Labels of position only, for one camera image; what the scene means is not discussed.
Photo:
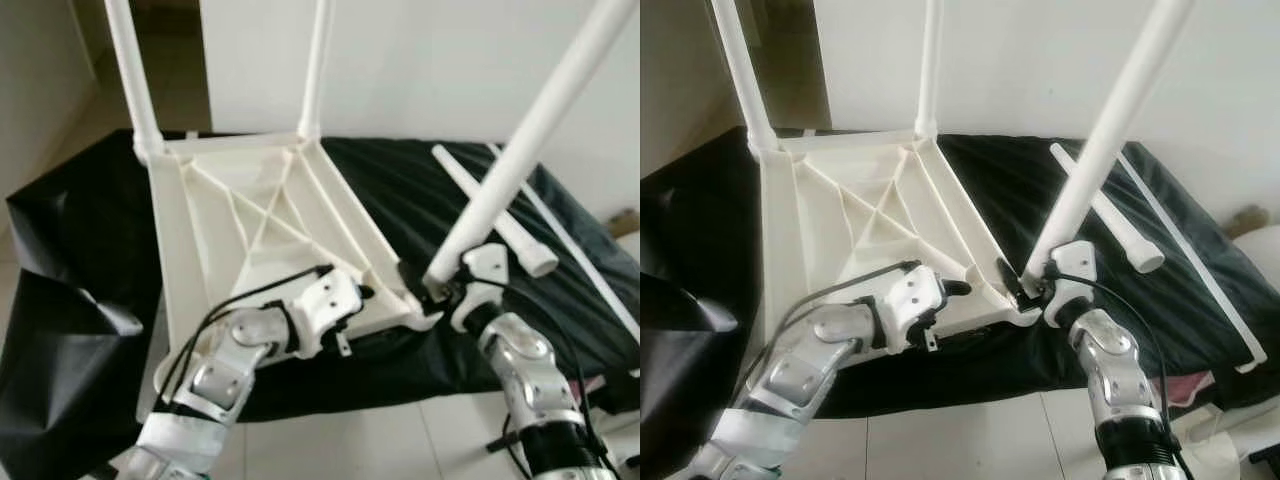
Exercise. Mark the black stand bar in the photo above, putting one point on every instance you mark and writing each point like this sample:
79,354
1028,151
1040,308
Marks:
503,443
1265,455

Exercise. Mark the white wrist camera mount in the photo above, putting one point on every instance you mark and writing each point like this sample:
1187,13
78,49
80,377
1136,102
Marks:
912,300
490,262
330,305
1075,258

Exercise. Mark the black table cloth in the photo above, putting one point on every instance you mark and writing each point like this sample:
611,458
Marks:
1010,190
420,190

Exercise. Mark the small tan object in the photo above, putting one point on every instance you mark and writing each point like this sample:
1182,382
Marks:
1250,220
626,220

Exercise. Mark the white round stand base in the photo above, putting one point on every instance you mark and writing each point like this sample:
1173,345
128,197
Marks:
1215,455

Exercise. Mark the white plastic children table top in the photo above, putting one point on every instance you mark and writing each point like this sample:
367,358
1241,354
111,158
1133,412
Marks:
348,205
965,205

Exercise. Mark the pink cloth item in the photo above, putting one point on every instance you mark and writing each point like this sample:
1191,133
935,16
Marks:
1195,390

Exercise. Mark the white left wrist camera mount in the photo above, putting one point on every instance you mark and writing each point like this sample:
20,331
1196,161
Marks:
912,300
330,305

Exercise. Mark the white rounded object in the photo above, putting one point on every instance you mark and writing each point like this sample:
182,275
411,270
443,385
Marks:
632,248
1262,262

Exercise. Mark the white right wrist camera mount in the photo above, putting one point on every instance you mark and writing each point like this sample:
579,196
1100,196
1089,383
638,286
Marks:
1075,258
490,262

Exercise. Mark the long white strip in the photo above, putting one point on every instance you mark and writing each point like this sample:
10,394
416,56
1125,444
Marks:
590,270
1200,270

